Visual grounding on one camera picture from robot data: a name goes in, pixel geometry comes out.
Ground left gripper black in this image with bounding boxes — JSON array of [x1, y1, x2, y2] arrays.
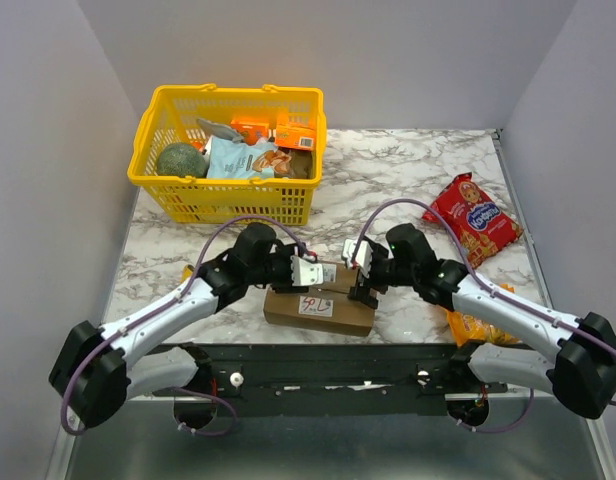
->
[[248, 243, 310, 295]]

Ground brown cardboard express box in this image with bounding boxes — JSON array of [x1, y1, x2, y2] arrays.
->
[[263, 262, 375, 337]]

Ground yellow utility knife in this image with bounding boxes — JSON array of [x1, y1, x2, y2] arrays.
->
[[181, 264, 195, 282]]

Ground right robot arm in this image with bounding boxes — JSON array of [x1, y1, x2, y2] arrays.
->
[[342, 224, 616, 419]]

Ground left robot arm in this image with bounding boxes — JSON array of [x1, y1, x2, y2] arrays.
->
[[49, 216, 323, 436]]

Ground orange box right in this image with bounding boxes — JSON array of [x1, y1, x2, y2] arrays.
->
[[273, 112, 317, 151]]

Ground orange box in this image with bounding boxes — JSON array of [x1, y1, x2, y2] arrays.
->
[[230, 116, 270, 145], [273, 112, 317, 151]]

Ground orange box left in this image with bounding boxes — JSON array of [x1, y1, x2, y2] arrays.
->
[[230, 116, 270, 145]]

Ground yellow orange snack bag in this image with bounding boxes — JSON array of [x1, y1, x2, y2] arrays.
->
[[444, 310, 520, 347]]

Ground red candy bag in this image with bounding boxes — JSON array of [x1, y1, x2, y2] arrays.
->
[[430, 172, 523, 268]]

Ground light blue chips bag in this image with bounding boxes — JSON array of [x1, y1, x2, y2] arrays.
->
[[206, 138, 292, 180]]

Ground green melon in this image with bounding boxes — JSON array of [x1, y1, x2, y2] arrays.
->
[[156, 142, 208, 178]]

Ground grey foil packet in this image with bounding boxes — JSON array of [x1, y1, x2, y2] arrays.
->
[[196, 118, 244, 144]]

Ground yellow plastic shopping basket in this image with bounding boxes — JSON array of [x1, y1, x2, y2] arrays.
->
[[127, 84, 327, 226]]

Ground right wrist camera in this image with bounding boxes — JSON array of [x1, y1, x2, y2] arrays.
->
[[341, 239, 372, 277]]

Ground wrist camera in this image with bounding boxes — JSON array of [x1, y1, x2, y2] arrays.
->
[[290, 256, 324, 287], [341, 239, 372, 277]]

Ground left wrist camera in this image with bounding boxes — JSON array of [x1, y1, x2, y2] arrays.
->
[[290, 256, 324, 287]]

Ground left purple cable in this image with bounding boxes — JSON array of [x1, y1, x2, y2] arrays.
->
[[60, 214, 319, 438]]

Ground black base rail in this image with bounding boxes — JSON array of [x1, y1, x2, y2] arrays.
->
[[152, 342, 509, 419]]

